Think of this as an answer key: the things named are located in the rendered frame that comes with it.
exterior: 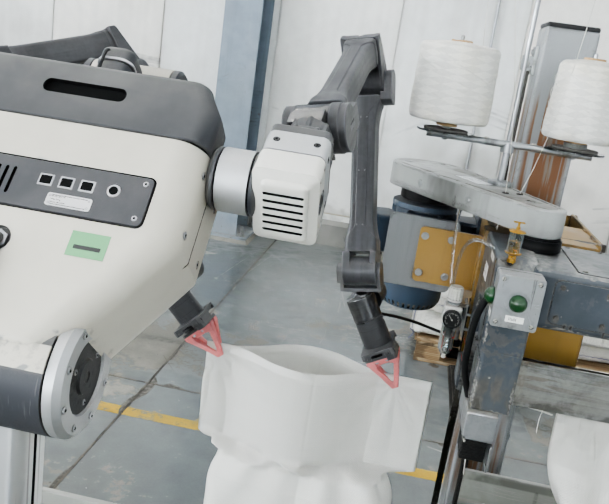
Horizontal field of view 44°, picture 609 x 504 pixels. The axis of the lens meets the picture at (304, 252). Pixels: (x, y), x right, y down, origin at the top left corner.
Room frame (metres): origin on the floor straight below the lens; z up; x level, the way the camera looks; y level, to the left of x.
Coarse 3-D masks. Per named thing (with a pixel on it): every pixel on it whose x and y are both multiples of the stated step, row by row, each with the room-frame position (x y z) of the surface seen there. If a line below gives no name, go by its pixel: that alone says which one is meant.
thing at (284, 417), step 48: (240, 384) 1.41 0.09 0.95; (288, 384) 1.35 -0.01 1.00; (336, 384) 1.36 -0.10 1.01; (384, 384) 1.40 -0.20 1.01; (432, 384) 1.39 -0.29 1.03; (240, 432) 1.40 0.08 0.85; (288, 432) 1.34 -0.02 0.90; (336, 432) 1.37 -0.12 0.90; (384, 432) 1.40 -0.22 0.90; (240, 480) 1.35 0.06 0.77; (288, 480) 1.34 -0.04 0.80; (336, 480) 1.34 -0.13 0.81; (384, 480) 1.37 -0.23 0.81
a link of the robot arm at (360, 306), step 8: (352, 296) 1.41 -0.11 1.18; (360, 296) 1.39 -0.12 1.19; (368, 296) 1.39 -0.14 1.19; (352, 304) 1.39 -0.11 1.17; (360, 304) 1.38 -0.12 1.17; (368, 304) 1.38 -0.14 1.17; (376, 304) 1.40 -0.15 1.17; (352, 312) 1.39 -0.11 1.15; (360, 312) 1.38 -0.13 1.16; (368, 312) 1.38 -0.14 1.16; (376, 312) 1.39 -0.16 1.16; (360, 320) 1.38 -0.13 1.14; (368, 320) 1.38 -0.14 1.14
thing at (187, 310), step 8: (184, 296) 1.42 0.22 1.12; (192, 296) 1.43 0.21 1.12; (176, 304) 1.41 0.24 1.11; (184, 304) 1.41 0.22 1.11; (192, 304) 1.42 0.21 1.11; (200, 304) 1.44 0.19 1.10; (208, 304) 1.46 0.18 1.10; (176, 312) 1.41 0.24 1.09; (184, 312) 1.41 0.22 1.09; (192, 312) 1.41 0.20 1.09; (200, 312) 1.42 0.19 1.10; (184, 320) 1.41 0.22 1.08; (192, 320) 1.38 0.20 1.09; (200, 320) 1.39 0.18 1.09; (184, 328) 1.39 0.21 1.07; (176, 336) 1.39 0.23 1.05
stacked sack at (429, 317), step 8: (416, 312) 4.38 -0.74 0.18; (424, 312) 4.18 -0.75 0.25; (432, 312) 4.18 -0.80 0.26; (416, 320) 4.18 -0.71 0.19; (424, 320) 4.09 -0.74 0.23; (432, 320) 4.07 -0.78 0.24; (440, 320) 4.08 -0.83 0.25; (416, 328) 4.07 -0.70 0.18; (424, 328) 4.06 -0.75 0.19; (440, 328) 4.05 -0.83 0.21
